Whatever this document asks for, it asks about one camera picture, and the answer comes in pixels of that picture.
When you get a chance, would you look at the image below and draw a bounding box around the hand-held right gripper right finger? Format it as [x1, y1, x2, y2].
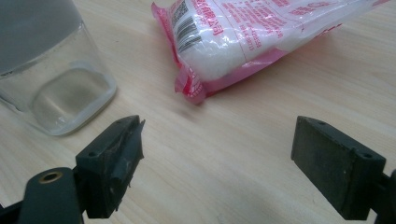
[290, 115, 387, 221]

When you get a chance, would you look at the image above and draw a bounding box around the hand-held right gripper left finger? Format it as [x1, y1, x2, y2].
[74, 115, 146, 219]

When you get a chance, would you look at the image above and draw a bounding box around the pink and white powder bag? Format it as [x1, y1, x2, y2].
[150, 0, 391, 105]

